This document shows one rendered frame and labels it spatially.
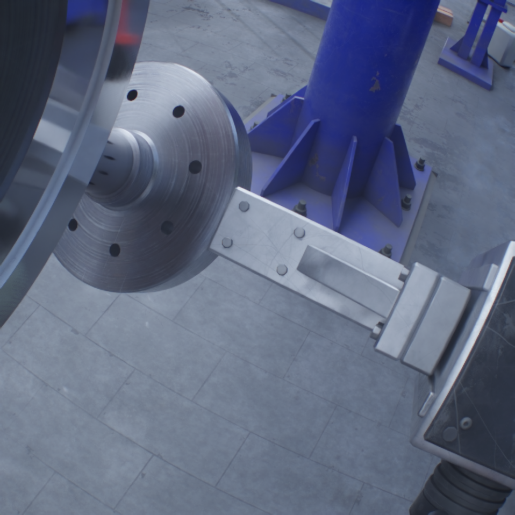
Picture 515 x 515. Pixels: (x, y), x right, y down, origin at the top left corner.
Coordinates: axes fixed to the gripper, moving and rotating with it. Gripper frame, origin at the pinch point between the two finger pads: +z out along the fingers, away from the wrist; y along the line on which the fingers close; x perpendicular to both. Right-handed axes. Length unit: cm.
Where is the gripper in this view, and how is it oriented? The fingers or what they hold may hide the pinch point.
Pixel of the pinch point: (273, 240)
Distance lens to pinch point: 43.1
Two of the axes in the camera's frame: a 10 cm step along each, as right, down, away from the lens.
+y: -3.0, -0.7, -9.5
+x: -4.2, 9.0, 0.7
